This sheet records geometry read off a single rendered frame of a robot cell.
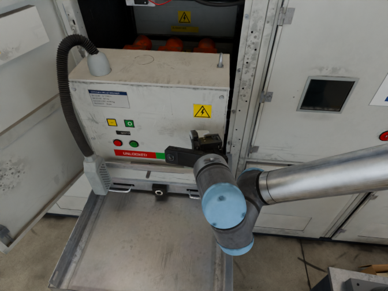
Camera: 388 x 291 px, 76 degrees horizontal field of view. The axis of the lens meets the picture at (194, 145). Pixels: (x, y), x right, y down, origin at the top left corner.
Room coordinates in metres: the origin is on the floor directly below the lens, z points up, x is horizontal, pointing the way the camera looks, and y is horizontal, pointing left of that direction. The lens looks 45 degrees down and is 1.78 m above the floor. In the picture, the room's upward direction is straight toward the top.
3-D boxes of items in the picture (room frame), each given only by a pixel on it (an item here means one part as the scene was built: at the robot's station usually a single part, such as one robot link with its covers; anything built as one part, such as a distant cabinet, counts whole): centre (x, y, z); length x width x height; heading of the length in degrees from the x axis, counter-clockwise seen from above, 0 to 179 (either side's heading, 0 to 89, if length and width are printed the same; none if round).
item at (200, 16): (1.51, 0.05, 1.28); 0.58 x 0.02 x 0.19; 84
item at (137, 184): (0.65, 0.14, 0.90); 0.54 x 0.05 x 0.06; 84
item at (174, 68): (0.89, 0.12, 1.15); 0.51 x 0.50 x 0.48; 174
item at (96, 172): (0.59, 0.36, 1.04); 0.08 x 0.05 x 0.17; 174
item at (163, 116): (0.63, 0.14, 1.15); 0.48 x 0.01 x 0.48; 84
